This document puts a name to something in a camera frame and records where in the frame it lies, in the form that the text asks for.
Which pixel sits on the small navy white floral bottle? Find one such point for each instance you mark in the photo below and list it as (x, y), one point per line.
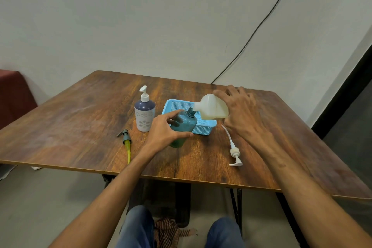
(144, 118)

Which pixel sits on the person's leg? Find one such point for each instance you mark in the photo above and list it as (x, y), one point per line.
(223, 234)
(136, 229)

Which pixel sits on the small green plastic bottle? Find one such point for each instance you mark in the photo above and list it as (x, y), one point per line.
(186, 122)

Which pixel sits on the white flat board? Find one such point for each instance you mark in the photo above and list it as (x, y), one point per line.
(6, 172)

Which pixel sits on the person's right forearm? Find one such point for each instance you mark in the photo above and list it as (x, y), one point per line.
(305, 195)

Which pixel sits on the person's left leg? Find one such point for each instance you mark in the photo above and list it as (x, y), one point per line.
(136, 229)

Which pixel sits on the person's left hand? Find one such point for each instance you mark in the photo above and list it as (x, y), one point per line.
(159, 136)

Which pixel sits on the green pump cap yellow tube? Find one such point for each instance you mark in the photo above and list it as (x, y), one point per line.
(126, 138)

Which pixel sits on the dark red sofa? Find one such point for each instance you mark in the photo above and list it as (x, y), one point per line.
(14, 98)

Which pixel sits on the large translucent bottle yellow liquid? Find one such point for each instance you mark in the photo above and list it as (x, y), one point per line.
(212, 106)

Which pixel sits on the blue plastic basket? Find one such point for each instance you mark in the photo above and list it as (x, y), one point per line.
(174, 105)

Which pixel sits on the black metal table leg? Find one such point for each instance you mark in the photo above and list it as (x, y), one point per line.
(236, 211)
(107, 181)

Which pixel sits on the white paper sheet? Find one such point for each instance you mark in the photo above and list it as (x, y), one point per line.
(36, 168)

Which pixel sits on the person's left forearm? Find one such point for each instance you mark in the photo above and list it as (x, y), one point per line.
(107, 201)

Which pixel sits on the black table support post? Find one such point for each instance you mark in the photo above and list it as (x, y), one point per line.
(182, 204)

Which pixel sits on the person's right leg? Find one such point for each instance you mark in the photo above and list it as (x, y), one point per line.
(223, 234)

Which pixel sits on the large white pump cap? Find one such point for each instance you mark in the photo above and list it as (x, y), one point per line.
(234, 152)

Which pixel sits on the small white pump cap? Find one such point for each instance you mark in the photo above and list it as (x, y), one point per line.
(144, 97)

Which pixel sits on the brown checkered cloth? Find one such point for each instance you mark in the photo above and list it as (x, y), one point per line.
(168, 233)

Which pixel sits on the person's right hand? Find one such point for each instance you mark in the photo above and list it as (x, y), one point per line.
(242, 114)

